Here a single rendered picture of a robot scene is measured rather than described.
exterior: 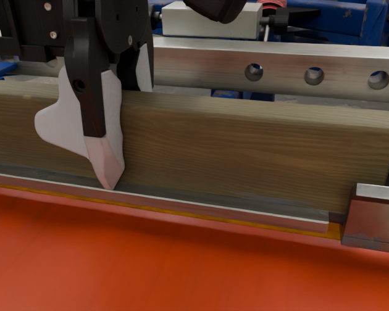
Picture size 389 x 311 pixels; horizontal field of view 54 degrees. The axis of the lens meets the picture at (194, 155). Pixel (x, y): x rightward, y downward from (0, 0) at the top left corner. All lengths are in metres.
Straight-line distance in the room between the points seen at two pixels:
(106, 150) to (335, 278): 0.18
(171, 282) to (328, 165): 0.13
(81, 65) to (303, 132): 0.14
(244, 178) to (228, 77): 0.23
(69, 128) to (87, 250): 0.09
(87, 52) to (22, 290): 0.16
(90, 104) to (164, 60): 0.26
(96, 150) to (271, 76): 0.27
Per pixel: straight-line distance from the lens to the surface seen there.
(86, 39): 0.23
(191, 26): 0.53
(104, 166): 0.27
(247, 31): 0.51
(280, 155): 0.25
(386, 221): 0.27
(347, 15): 0.94
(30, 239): 0.33
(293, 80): 0.47
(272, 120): 0.24
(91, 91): 0.23
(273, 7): 0.68
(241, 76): 0.47
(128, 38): 0.26
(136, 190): 0.29
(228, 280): 0.27
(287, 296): 0.27
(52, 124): 0.28
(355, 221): 0.27
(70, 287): 0.28
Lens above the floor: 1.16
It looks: 30 degrees down
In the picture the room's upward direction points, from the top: 1 degrees counter-clockwise
